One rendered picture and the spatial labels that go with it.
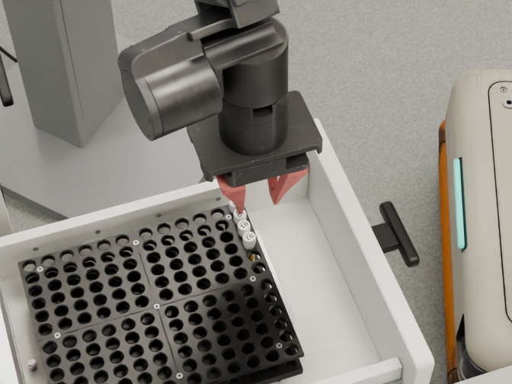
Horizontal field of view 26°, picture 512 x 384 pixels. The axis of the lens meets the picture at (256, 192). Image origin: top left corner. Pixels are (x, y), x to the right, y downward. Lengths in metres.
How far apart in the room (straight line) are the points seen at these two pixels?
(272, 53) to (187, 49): 0.06
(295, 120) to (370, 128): 1.38
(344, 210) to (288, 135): 0.15
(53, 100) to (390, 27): 0.79
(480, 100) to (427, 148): 0.30
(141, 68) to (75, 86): 1.30
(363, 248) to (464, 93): 1.04
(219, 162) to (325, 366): 0.26
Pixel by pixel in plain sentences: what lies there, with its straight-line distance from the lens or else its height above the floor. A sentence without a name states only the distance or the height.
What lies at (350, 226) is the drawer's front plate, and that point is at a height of 0.93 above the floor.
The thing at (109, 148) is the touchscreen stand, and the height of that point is 0.04.
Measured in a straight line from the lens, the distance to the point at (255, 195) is 1.13.
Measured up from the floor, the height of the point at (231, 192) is 1.04.
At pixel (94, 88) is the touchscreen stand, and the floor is 0.16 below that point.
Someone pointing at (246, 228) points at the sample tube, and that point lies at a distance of 1.05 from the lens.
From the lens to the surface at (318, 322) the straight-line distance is 1.08.
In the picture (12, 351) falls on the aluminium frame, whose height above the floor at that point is 0.99.
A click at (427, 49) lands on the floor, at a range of 2.47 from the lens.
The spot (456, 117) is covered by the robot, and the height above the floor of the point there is 0.25.
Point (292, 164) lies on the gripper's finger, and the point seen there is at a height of 1.05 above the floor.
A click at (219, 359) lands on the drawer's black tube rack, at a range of 0.99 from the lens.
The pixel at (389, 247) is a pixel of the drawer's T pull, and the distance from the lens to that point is 1.05.
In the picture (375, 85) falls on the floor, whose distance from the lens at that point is 2.39.
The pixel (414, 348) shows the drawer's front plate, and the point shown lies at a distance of 0.98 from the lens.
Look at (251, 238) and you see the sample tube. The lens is 1.04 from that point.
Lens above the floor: 1.78
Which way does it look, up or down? 54 degrees down
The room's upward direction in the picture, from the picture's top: straight up
